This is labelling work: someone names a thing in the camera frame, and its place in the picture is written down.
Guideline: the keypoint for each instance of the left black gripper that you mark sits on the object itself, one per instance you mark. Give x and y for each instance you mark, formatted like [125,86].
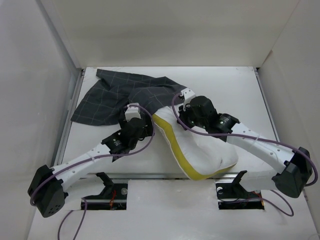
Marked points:
[147,131]

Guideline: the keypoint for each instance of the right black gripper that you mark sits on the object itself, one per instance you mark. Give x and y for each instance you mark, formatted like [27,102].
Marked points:
[183,112]

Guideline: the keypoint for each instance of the dark grey checked pillowcase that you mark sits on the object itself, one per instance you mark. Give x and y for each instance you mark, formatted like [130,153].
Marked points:
[104,101]

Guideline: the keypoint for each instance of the white pillow yellow edge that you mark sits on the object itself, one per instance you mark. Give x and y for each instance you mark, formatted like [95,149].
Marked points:
[199,157]

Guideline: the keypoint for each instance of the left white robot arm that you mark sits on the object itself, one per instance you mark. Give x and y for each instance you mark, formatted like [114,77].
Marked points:
[49,187]

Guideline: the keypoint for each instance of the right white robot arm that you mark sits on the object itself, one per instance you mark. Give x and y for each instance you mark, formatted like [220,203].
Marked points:
[292,168]

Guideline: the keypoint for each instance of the front white foam board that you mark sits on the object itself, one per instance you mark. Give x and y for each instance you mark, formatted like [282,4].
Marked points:
[179,210]

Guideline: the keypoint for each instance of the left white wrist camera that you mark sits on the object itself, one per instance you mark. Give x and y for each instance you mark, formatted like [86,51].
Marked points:
[132,112]

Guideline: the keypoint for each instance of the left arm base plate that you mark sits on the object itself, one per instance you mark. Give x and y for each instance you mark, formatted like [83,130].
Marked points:
[113,196]

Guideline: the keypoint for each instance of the left aluminium frame rail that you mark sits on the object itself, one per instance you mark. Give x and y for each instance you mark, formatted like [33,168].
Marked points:
[65,124]

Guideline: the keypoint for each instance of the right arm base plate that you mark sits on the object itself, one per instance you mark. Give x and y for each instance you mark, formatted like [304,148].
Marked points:
[232,196]

